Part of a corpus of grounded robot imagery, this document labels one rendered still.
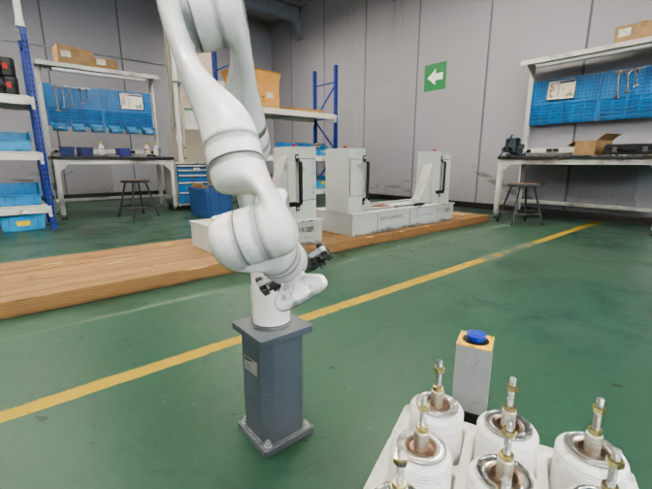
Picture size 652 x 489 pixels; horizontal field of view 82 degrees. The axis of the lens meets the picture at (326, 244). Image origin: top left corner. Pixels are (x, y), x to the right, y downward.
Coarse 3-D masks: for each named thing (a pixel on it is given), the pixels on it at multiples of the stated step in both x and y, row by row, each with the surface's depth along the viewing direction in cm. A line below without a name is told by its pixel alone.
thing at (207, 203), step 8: (192, 192) 482; (200, 192) 467; (208, 192) 460; (216, 192) 468; (192, 200) 487; (200, 200) 471; (208, 200) 462; (216, 200) 470; (224, 200) 478; (232, 200) 486; (192, 208) 491; (200, 208) 475; (208, 208) 464; (216, 208) 473; (224, 208) 480; (232, 208) 488; (208, 216) 466
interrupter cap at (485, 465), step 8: (488, 456) 56; (496, 456) 56; (480, 464) 55; (488, 464) 55; (496, 464) 55; (520, 464) 55; (480, 472) 53; (488, 472) 53; (520, 472) 53; (528, 472) 53; (480, 480) 52; (488, 480) 52; (496, 480) 52; (512, 480) 52; (520, 480) 52; (528, 480) 52; (488, 488) 51; (520, 488) 51; (528, 488) 51
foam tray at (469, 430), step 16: (400, 416) 76; (464, 432) 72; (384, 448) 68; (464, 448) 68; (544, 448) 68; (384, 464) 64; (464, 464) 64; (544, 464) 64; (368, 480) 61; (384, 480) 61; (464, 480) 61; (544, 480) 61
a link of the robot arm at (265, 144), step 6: (264, 138) 66; (264, 144) 67; (270, 144) 70; (264, 150) 68; (264, 156) 69; (240, 198) 77; (246, 198) 78; (252, 198) 81; (240, 204) 79; (246, 204) 79; (252, 204) 81
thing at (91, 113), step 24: (72, 72) 469; (96, 72) 498; (120, 72) 498; (48, 96) 475; (72, 96) 491; (96, 96) 508; (144, 96) 545; (48, 120) 479; (72, 120) 496; (96, 120) 512; (120, 120) 531; (144, 120) 550; (48, 144) 483; (168, 168) 524
